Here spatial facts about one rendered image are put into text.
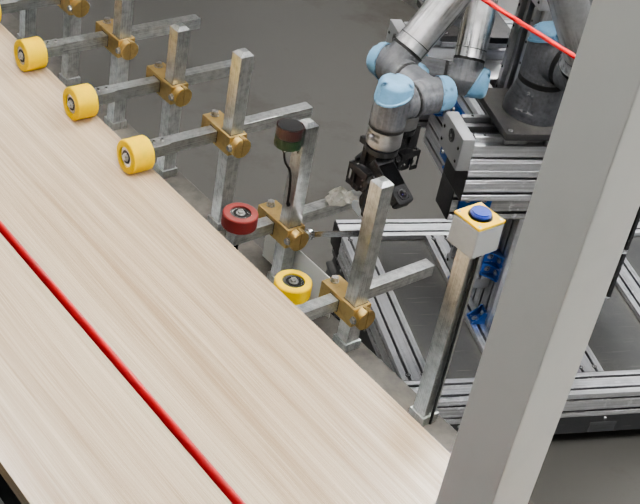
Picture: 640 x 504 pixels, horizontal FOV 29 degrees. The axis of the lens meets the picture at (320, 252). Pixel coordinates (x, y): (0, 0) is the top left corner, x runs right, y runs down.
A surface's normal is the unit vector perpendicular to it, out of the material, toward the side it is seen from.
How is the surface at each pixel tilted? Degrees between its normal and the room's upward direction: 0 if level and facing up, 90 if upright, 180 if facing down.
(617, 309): 0
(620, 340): 0
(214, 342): 0
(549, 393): 90
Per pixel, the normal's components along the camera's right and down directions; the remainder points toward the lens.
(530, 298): -0.78, 0.26
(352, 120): 0.16, -0.80
